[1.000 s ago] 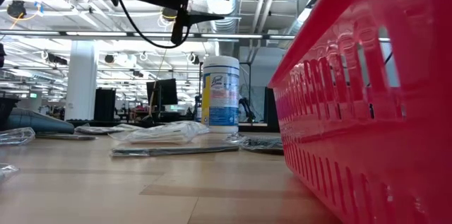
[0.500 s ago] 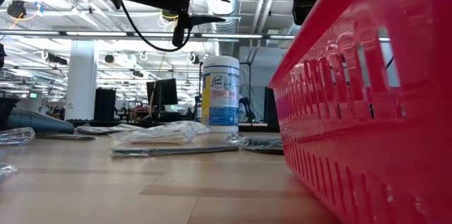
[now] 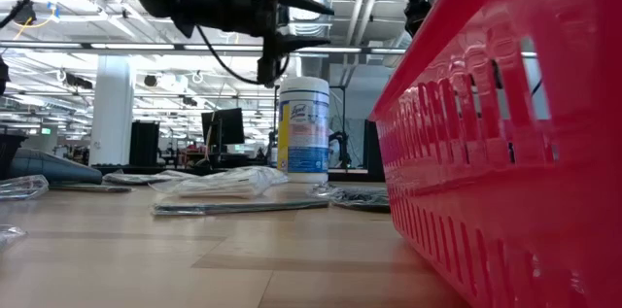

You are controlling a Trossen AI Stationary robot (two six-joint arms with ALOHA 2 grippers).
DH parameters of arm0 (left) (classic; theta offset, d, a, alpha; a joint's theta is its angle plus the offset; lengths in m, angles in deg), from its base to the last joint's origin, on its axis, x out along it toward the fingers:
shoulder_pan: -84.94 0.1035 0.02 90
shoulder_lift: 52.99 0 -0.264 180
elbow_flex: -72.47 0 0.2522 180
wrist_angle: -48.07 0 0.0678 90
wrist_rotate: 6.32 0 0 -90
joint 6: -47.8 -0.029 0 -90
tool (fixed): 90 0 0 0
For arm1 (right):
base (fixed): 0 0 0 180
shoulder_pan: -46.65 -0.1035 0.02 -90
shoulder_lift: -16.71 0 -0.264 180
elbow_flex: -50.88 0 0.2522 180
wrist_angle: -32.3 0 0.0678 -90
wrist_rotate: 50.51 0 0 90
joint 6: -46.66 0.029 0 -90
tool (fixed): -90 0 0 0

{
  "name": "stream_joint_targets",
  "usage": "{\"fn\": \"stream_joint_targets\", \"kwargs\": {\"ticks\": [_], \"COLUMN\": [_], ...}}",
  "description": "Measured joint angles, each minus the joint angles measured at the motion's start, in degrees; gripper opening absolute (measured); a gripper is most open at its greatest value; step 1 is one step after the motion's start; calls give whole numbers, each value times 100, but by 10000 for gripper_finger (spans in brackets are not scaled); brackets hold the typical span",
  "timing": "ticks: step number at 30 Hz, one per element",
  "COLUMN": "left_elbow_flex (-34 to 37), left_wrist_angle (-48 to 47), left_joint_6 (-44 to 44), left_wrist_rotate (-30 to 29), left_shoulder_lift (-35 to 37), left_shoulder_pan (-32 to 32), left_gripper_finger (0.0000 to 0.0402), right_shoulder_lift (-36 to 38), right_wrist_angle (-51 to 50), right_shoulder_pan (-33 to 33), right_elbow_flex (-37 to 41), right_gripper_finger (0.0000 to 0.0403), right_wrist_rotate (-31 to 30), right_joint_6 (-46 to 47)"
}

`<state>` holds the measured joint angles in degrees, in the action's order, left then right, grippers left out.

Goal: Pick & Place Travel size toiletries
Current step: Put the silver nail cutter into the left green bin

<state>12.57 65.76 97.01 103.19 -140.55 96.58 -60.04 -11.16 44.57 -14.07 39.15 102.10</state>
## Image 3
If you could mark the round black item in bag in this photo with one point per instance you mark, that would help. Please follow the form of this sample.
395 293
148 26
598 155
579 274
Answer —
355 198

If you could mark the clear plastic bag far left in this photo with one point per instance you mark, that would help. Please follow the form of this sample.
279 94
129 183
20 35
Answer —
22 187

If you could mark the black computer monitor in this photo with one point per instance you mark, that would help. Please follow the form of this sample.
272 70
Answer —
228 126

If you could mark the small clear plastic bag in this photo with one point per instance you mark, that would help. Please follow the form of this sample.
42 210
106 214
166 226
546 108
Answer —
141 178

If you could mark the bag of black hair clips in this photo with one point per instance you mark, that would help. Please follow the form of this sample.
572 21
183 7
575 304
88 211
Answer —
228 182

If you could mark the white pillar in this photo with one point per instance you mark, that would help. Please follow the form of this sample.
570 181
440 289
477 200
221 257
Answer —
112 113

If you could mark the disinfecting wipes canister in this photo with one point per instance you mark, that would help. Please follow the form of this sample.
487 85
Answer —
303 128

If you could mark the long ceiling light strip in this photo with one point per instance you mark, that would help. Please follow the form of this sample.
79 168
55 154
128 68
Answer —
131 46

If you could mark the black comb in clear wrapper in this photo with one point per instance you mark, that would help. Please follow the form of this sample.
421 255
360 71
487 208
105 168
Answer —
233 208

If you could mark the silver ventilation duct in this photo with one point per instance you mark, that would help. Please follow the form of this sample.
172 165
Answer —
311 23

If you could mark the red plastic basket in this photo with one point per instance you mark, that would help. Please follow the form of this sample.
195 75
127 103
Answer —
486 201

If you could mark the black plastic basket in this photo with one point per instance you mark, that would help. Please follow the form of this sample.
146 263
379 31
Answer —
10 152

